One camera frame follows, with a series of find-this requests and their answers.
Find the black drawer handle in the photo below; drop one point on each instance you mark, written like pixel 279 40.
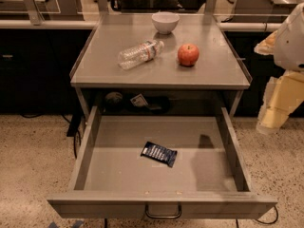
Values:
pixel 160 215

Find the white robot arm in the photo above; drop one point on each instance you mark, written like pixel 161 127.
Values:
pixel 289 45

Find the white tag inside cabinet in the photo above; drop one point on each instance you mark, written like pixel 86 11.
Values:
pixel 139 101

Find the grey metal cabinet counter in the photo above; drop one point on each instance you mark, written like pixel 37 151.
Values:
pixel 217 67

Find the open grey top drawer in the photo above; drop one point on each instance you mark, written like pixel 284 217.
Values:
pixel 112 180

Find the blue rxbar wrapper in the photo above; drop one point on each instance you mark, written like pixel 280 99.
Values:
pixel 159 153

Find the white bowl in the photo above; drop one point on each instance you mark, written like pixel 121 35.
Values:
pixel 165 22

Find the red apple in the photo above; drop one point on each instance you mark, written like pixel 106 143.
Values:
pixel 188 55

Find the clear plastic water bottle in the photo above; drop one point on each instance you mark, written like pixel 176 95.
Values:
pixel 144 52

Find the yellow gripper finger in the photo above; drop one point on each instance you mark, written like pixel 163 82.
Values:
pixel 266 46
pixel 281 98

